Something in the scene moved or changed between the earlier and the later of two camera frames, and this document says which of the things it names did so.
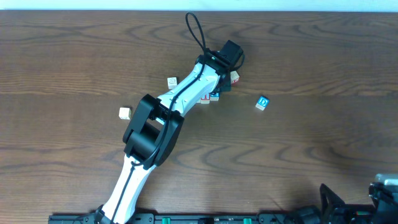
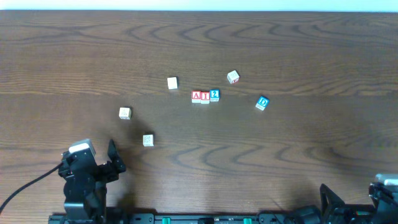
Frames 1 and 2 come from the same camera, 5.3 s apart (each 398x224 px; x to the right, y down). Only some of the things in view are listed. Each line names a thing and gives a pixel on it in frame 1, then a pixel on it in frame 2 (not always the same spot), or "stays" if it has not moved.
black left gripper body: [226, 84] to [101, 170]
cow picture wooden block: [124, 113] stays
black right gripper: [337, 210] stays
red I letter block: [205, 100] stays
